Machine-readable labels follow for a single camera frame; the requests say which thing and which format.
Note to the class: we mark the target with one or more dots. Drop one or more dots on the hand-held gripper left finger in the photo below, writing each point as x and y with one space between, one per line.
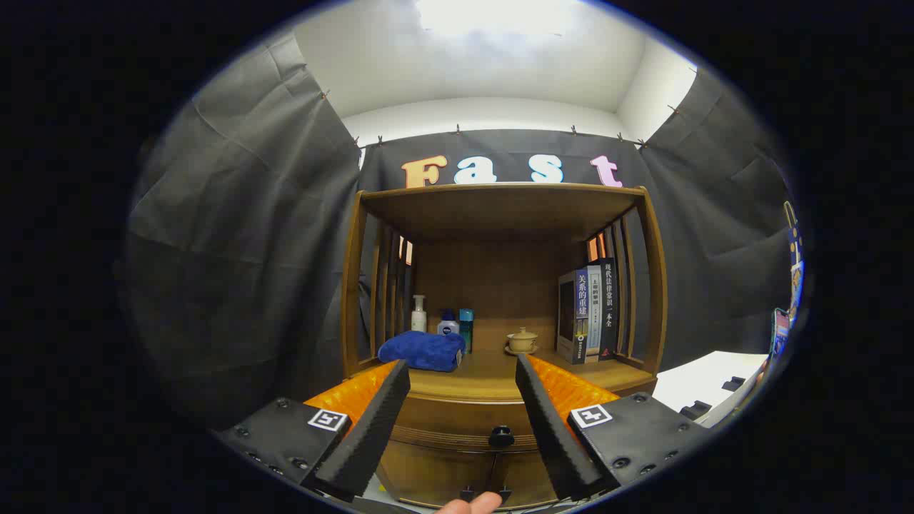
371 428

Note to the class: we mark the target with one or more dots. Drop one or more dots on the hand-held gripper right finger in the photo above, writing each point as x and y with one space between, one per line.
550 428

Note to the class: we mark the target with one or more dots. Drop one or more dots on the wooden drawer with black knob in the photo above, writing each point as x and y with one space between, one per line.
464 417

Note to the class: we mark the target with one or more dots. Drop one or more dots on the wooden countertop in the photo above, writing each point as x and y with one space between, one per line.
485 371

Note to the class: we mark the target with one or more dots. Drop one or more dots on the wooden cabinet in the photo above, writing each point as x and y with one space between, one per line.
500 214

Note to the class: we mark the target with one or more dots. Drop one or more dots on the beige lidded teacup with saucer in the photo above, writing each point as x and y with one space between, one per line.
522 343

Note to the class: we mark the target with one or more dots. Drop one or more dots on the blue folded towel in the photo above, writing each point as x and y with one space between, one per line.
421 350

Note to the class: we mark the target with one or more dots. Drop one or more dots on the book with blue spine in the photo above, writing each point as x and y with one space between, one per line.
580 314

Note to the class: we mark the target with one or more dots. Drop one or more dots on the white pump bottle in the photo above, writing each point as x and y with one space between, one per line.
419 320

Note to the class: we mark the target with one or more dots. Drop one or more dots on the book with pale spine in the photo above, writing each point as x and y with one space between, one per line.
594 314

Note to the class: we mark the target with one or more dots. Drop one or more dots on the white bottle with blue cap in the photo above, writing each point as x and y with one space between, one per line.
448 327

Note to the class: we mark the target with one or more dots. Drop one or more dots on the teal slim bottle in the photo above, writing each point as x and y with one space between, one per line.
466 328

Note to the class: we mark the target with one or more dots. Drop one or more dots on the book with black spine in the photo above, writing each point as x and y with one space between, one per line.
608 300

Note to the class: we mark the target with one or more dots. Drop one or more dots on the black rectangular block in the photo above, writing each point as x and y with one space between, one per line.
733 383
696 410

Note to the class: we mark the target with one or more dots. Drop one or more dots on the white desk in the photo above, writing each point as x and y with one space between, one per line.
692 378

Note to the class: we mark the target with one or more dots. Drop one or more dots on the patterned drink cup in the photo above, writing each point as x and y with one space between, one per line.
797 285

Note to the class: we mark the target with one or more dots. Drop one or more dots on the blue patterned paper bag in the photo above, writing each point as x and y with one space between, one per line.
795 246

